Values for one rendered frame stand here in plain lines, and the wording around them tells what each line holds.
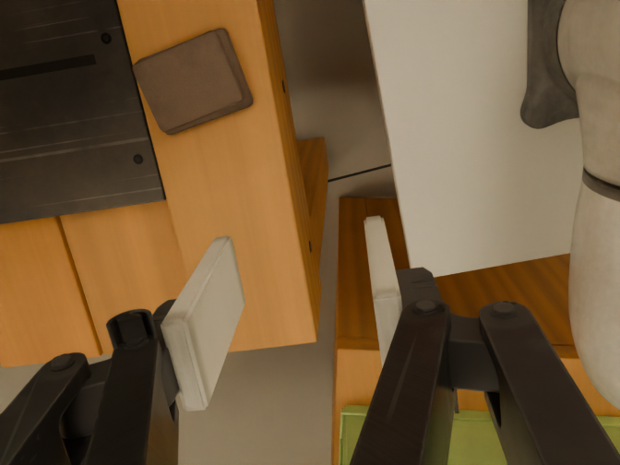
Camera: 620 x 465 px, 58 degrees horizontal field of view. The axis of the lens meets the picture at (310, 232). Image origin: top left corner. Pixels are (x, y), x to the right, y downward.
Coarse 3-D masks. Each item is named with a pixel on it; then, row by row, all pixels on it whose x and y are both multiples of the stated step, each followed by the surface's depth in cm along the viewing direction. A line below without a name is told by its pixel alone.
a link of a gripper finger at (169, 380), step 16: (160, 320) 18; (160, 336) 16; (96, 368) 15; (96, 384) 14; (176, 384) 16; (80, 400) 14; (96, 400) 15; (64, 416) 14; (80, 416) 15; (96, 416) 15; (64, 432) 15; (80, 432) 15
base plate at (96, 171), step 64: (0, 0) 56; (64, 0) 55; (0, 64) 58; (64, 64) 57; (128, 64) 57; (0, 128) 60; (64, 128) 60; (128, 128) 59; (0, 192) 63; (64, 192) 62; (128, 192) 62
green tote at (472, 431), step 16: (352, 416) 80; (464, 416) 80; (480, 416) 80; (608, 416) 81; (352, 432) 77; (464, 432) 77; (480, 432) 77; (608, 432) 78; (352, 448) 74; (464, 448) 74; (480, 448) 74; (496, 448) 74; (448, 464) 71; (464, 464) 71; (480, 464) 71; (496, 464) 71
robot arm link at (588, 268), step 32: (608, 192) 42; (576, 224) 47; (608, 224) 43; (576, 256) 47; (608, 256) 43; (576, 288) 48; (608, 288) 44; (576, 320) 48; (608, 320) 44; (608, 352) 45; (608, 384) 47
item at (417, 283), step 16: (400, 272) 18; (416, 272) 18; (400, 288) 17; (416, 288) 17; (432, 288) 16; (464, 320) 14; (464, 336) 14; (480, 336) 14; (448, 352) 14; (464, 352) 14; (480, 352) 13; (464, 368) 14; (480, 368) 14; (464, 384) 14; (480, 384) 14; (496, 384) 14
